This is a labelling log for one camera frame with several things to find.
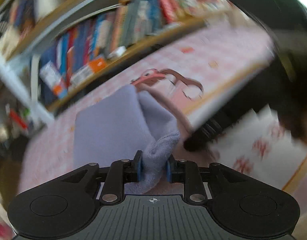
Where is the purple and pink sweater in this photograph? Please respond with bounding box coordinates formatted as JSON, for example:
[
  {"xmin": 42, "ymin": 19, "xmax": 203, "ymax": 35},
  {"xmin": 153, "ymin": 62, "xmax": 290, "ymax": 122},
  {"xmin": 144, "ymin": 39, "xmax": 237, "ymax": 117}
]
[{"xmin": 73, "ymin": 85, "xmax": 193, "ymax": 194}]

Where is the pink checkered table mat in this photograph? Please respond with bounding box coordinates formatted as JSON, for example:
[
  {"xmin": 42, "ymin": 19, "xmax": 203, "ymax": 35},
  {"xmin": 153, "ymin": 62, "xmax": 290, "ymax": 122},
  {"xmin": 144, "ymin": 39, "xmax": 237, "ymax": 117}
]
[{"xmin": 18, "ymin": 17, "xmax": 307, "ymax": 230}]

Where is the orange white medicine box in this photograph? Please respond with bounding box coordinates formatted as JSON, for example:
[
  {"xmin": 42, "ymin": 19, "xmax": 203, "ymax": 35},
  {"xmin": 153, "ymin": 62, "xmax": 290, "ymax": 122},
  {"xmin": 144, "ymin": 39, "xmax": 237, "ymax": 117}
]
[{"xmin": 70, "ymin": 57, "xmax": 107, "ymax": 86}]

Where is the white charger block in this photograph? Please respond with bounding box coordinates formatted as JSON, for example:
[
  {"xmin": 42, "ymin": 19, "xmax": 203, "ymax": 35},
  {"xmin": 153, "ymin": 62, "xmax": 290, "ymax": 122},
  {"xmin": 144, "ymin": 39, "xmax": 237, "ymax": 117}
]
[{"xmin": 107, "ymin": 46, "xmax": 126, "ymax": 60}]

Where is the tall white orange box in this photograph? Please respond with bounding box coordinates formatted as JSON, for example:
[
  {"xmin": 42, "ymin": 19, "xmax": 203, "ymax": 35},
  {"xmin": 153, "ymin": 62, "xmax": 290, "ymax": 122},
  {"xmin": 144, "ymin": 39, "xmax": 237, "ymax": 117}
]
[{"xmin": 39, "ymin": 61, "xmax": 67, "ymax": 99}]

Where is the row of leaning books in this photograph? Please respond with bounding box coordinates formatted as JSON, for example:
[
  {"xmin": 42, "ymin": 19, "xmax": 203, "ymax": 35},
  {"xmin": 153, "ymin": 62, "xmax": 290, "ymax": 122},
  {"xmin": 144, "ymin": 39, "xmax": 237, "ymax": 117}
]
[{"xmin": 38, "ymin": 0, "xmax": 162, "ymax": 89}]

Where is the white shelf frame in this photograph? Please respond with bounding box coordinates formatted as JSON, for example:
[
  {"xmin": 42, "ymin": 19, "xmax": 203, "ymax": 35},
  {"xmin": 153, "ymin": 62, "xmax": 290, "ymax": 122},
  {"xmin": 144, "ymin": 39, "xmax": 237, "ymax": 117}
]
[{"xmin": 0, "ymin": 0, "xmax": 228, "ymax": 125}]

